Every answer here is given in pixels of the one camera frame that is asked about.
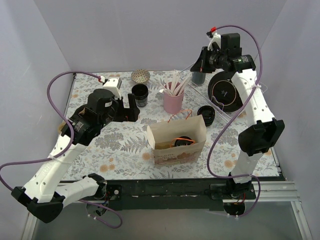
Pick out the brown paper gift bag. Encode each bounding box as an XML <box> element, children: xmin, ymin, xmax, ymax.
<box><xmin>146</xmin><ymin>113</ymin><xmax>207</xmax><ymax>167</ymax></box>

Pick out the black plastic cup lid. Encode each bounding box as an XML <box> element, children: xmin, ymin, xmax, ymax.
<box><xmin>173</xmin><ymin>136</ymin><xmax>196</xmax><ymax>147</ymax></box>

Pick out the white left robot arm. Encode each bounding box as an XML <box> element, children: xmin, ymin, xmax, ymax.
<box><xmin>11</xmin><ymin>88</ymin><xmax>140</xmax><ymax>223</ymax></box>

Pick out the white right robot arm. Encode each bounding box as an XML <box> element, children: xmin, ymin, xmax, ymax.
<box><xmin>190</xmin><ymin>30</ymin><xmax>285</xmax><ymax>199</ymax></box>

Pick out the teal ceramic cup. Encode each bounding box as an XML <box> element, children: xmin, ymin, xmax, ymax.
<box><xmin>191</xmin><ymin>72</ymin><xmax>206</xmax><ymax>85</ymax></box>

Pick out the wrapped straw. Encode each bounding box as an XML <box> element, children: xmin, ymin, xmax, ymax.
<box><xmin>170</xmin><ymin>70</ymin><xmax>180</xmax><ymax>96</ymax></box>
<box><xmin>159</xmin><ymin>88</ymin><xmax>171</xmax><ymax>96</ymax></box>
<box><xmin>164</xmin><ymin>75</ymin><xmax>171</xmax><ymax>95</ymax></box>
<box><xmin>176</xmin><ymin>78</ymin><xmax>190</xmax><ymax>96</ymax></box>

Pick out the stack of black cups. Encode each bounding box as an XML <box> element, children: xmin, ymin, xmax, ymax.
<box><xmin>131</xmin><ymin>84</ymin><xmax>149</xmax><ymax>108</ymax></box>

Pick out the black round plate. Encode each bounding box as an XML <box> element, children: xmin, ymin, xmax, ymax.
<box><xmin>207</xmin><ymin>71</ymin><xmax>243</xmax><ymax>113</ymax></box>

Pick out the small patterned bowl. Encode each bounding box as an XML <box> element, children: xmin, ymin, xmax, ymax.
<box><xmin>130</xmin><ymin>69</ymin><xmax>151</xmax><ymax>84</ymax></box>

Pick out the cardboard cup carrier tray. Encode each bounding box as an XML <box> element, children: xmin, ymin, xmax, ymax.
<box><xmin>57</xmin><ymin>120</ymin><xmax>69</xmax><ymax>135</ymax></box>

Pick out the pink cylindrical holder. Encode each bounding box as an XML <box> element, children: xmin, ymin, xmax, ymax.
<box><xmin>163</xmin><ymin>92</ymin><xmax>184</xmax><ymax>115</ymax></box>

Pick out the stack of black lids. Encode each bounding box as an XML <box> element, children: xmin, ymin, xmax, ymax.
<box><xmin>197</xmin><ymin>105</ymin><xmax>216</xmax><ymax>127</ymax></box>

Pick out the floral patterned table mat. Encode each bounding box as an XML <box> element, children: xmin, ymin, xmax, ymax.
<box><xmin>51</xmin><ymin>69</ymin><xmax>281</xmax><ymax>180</ymax></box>

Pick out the white wire dish rack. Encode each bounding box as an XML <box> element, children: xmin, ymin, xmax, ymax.
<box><xmin>185</xmin><ymin>70</ymin><xmax>243</xmax><ymax>122</ymax></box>

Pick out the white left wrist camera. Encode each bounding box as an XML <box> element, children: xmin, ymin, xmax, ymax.
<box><xmin>99</xmin><ymin>76</ymin><xmax>122</xmax><ymax>100</ymax></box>

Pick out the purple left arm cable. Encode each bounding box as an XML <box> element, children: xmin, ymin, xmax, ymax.
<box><xmin>0</xmin><ymin>71</ymin><xmax>123</xmax><ymax>229</ymax></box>

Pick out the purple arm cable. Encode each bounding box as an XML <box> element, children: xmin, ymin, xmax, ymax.
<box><xmin>207</xmin><ymin>24</ymin><xmax>264</xmax><ymax>218</ymax></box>
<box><xmin>0</xmin><ymin>71</ymin><xmax>123</xmax><ymax>229</ymax></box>

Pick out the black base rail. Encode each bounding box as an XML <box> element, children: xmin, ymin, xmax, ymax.
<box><xmin>62</xmin><ymin>176</ymin><xmax>258</xmax><ymax>212</ymax></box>

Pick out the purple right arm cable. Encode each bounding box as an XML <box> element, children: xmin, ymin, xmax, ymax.
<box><xmin>207</xmin><ymin>24</ymin><xmax>264</xmax><ymax>218</ymax></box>

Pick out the aluminium frame rail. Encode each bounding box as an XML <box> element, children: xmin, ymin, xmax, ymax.
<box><xmin>22</xmin><ymin>177</ymin><xmax>312</xmax><ymax>240</ymax></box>

